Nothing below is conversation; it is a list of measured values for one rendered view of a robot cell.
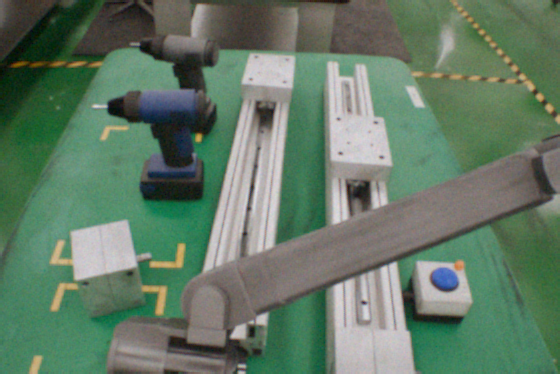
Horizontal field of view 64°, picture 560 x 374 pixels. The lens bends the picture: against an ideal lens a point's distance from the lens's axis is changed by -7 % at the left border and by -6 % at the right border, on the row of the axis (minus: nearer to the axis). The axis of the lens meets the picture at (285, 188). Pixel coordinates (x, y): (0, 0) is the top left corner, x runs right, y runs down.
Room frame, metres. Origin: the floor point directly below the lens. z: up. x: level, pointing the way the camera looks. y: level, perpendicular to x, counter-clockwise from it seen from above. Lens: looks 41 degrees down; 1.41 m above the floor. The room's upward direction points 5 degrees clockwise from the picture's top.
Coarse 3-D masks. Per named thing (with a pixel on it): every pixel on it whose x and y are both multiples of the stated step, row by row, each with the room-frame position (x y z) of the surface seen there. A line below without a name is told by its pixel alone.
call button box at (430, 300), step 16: (416, 272) 0.50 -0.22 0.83; (432, 272) 0.49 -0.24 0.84; (416, 288) 0.47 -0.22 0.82; (432, 288) 0.46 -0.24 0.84; (464, 288) 0.46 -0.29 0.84; (416, 304) 0.45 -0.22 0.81; (432, 304) 0.44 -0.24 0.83; (448, 304) 0.44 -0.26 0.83; (464, 304) 0.44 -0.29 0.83; (416, 320) 0.44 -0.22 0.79; (432, 320) 0.44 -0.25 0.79; (448, 320) 0.44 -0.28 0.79
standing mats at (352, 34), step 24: (360, 0) 4.30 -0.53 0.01; (384, 0) 4.39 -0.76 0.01; (96, 24) 3.34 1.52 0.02; (120, 24) 3.36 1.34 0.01; (144, 24) 3.38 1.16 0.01; (336, 24) 3.65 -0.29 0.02; (360, 24) 3.70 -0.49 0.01; (384, 24) 3.76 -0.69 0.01; (96, 48) 2.92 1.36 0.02; (120, 48) 2.94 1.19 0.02; (336, 48) 3.18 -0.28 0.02; (360, 48) 3.22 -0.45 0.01; (384, 48) 3.27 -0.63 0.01
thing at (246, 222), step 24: (240, 120) 0.84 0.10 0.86; (264, 120) 0.89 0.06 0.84; (240, 144) 0.76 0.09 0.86; (264, 144) 0.80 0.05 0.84; (240, 168) 0.68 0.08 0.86; (264, 168) 0.74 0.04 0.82; (240, 192) 0.66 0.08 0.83; (264, 192) 0.62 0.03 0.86; (216, 216) 0.55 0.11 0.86; (240, 216) 0.60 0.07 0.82; (264, 216) 0.56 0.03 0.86; (216, 240) 0.50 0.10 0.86; (240, 240) 0.53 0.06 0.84; (264, 240) 0.51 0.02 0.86; (216, 264) 0.45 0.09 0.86; (240, 336) 0.36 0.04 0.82; (264, 336) 0.36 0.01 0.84
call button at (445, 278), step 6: (438, 270) 0.49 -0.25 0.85; (444, 270) 0.49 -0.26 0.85; (450, 270) 0.49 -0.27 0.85; (432, 276) 0.48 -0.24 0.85; (438, 276) 0.47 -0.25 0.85; (444, 276) 0.47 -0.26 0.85; (450, 276) 0.47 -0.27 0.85; (456, 276) 0.48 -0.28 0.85; (438, 282) 0.46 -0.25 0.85; (444, 282) 0.46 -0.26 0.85; (450, 282) 0.46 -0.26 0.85; (456, 282) 0.46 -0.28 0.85; (444, 288) 0.46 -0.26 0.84; (450, 288) 0.46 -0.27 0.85
